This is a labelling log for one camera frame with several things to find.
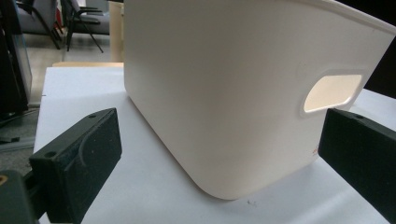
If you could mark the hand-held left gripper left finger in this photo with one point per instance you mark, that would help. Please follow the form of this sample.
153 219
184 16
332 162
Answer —
81 161

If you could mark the black metal frame chair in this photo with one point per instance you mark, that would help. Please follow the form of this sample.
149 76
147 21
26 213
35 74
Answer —
85 18

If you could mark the white plastic storage bin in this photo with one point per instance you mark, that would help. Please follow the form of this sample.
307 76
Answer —
224 99

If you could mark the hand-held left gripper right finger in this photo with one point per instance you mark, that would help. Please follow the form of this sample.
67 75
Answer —
361 152

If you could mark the black equipment case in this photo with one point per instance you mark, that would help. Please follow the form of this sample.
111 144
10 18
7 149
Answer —
12 65

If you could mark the grey office chair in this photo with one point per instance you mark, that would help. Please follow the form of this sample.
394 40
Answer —
39 15

